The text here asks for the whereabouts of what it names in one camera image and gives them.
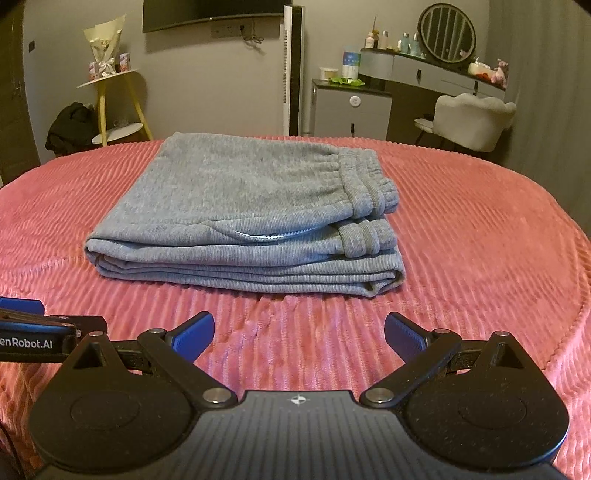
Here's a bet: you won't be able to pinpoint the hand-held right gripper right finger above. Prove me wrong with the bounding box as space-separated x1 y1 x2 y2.
359 311 536 409

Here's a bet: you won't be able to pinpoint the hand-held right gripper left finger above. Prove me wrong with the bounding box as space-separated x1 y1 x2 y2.
60 311 238 409

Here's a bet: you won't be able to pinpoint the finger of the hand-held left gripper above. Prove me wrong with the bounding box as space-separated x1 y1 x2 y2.
48 315 109 340
0 298 45 319

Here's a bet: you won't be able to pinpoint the grey pants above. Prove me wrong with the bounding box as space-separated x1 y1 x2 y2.
84 131 407 298

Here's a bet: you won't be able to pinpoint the pink ribbed blanket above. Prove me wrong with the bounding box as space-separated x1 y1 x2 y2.
0 134 591 468

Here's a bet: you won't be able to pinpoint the black bag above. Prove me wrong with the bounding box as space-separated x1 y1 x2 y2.
45 102 100 156

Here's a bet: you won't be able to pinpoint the dark door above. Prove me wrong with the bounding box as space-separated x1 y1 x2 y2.
0 14 40 186

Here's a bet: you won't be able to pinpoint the yellow side table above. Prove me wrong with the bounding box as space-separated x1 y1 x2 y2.
76 69 154 147

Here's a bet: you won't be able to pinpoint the white upholstered chair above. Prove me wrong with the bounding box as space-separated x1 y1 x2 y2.
414 93 517 153

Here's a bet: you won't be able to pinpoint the grey cabinet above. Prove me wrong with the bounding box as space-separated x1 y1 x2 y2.
311 78 393 141

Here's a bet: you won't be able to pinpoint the grey vanity desk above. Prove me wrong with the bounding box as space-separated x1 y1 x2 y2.
359 47 507 139

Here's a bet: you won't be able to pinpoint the cream wrapped bouquet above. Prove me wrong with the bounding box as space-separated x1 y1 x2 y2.
83 14 127 78

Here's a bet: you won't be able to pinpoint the white tower air conditioner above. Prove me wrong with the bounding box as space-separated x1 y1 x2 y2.
283 4 306 137

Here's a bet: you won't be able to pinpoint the round mirror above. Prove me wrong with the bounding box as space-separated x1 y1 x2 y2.
418 4 476 64

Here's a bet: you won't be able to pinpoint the wall socket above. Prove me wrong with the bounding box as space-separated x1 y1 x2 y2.
211 23 254 39

